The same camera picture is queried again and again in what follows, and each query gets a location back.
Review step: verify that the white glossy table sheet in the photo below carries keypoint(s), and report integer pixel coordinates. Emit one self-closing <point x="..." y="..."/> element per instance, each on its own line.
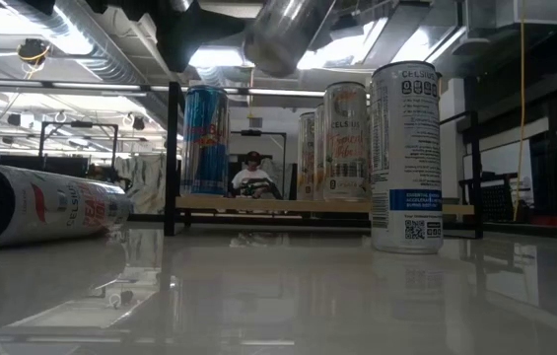
<point x="278" y="305"/>

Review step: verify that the person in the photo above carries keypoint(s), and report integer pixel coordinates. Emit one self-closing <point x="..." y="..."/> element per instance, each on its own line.
<point x="253" y="177"/>

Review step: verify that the silver blue Red Bull can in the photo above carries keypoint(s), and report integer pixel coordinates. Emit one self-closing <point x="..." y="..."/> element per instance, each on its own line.
<point x="205" y="143"/>

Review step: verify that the silver spiral air duct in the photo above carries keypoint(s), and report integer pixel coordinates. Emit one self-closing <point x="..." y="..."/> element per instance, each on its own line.
<point x="110" y="59"/>

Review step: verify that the Celsius can blue band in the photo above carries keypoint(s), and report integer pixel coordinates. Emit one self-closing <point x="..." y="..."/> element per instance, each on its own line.
<point x="406" y="163"/>

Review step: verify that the black frame stand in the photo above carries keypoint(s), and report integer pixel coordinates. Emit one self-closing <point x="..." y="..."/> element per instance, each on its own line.
<point x="82" y="124"/>

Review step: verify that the black-top white Celsius can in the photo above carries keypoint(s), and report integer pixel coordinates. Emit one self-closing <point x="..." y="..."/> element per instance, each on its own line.
<point x="61" y="207"/>

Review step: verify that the white patterned sheet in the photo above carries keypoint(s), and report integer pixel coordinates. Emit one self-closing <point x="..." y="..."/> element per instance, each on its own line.
<point x="147" y="182"/>

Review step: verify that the black ceiling camera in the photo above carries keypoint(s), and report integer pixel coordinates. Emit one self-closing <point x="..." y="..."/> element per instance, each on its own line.
<point x="33" y="50"/>

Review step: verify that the plain silver beverage can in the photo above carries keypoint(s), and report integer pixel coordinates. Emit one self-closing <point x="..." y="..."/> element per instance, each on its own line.
<point x="283" y="34"/>

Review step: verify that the wooden shelf black metal frame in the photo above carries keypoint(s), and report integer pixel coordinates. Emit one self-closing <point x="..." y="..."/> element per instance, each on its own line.
<point x="278" y="204"/>

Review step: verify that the white ceiling box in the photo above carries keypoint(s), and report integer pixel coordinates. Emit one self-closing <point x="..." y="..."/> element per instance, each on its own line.
<point x="539" y="12"/>

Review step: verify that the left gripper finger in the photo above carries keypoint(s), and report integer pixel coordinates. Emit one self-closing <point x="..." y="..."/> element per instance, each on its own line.
<point x="189" y="34"/>

